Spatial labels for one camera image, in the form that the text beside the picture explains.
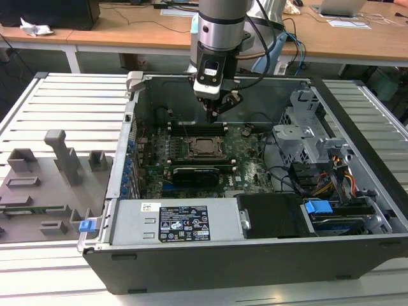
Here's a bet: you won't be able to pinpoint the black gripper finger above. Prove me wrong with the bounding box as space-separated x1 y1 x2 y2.
214 91 244 124
203 97 215 124

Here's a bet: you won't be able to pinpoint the silver green CPU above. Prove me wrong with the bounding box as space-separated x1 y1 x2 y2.
194 140 219 156

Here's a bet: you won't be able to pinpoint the CPU socket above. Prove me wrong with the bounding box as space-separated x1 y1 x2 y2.
184 136 228 160

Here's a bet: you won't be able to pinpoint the green motherboard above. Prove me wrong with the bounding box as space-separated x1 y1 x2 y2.
136 122 278 200

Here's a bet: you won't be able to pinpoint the black graphics card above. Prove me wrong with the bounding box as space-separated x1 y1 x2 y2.
171 164 221 187

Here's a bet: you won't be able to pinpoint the metal disk bay cage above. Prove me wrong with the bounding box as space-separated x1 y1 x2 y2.
272 89 354 166

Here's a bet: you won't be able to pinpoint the white paper sheet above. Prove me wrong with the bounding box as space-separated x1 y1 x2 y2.
161 8 200 17
327 18 372 30

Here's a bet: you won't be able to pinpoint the beige crumpled bag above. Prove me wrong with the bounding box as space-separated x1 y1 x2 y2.
282 0 302 16

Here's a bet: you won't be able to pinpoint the cardboard box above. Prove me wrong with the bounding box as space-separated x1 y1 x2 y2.
120 53 150 70

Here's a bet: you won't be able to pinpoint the long wooden desk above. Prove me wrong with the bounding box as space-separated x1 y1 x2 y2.
0 0 408 77

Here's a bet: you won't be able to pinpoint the black plastic shroud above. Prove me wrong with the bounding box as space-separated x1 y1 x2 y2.
235 193 318 240

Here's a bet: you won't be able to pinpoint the silver laptop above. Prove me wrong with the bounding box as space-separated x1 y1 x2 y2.
310 0 367 18

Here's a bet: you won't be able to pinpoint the silver power supply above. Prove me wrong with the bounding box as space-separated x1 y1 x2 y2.
108 199 240 247

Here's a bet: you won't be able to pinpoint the blue disk carrier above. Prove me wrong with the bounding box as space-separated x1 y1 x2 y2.
304 199 334 221

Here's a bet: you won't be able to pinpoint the green storage bin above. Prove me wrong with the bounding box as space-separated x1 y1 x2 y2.
366 66 408 103

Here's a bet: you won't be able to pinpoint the black grey PC case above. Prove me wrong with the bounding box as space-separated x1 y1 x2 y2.
78 71 408 296

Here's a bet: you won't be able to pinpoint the hard disk drive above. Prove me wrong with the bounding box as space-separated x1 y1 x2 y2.
310 216 367 237

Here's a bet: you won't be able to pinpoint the blue case latch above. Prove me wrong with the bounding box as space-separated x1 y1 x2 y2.
78 219 96 234

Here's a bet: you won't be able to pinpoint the grey parts rack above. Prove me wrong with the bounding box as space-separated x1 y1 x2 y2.
0 129 116 245

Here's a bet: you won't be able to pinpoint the black computer box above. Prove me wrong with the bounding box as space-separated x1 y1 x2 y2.
0 0 101 31

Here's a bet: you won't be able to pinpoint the crumpled white paper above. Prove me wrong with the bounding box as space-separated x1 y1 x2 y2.
19 17 55 38

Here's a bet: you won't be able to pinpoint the green RAM stick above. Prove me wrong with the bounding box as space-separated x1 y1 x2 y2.
0 205 66 214

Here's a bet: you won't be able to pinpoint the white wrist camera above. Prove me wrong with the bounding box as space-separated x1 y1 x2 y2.
193 55 224 99

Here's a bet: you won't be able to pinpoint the blue cable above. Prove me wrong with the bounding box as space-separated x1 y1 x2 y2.
286 30 309 69

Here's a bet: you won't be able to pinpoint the black plastic bracket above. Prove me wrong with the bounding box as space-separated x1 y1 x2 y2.
288 161 323 196

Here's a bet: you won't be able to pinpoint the yellow orange power wires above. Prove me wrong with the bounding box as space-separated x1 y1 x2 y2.
314 152 356 197

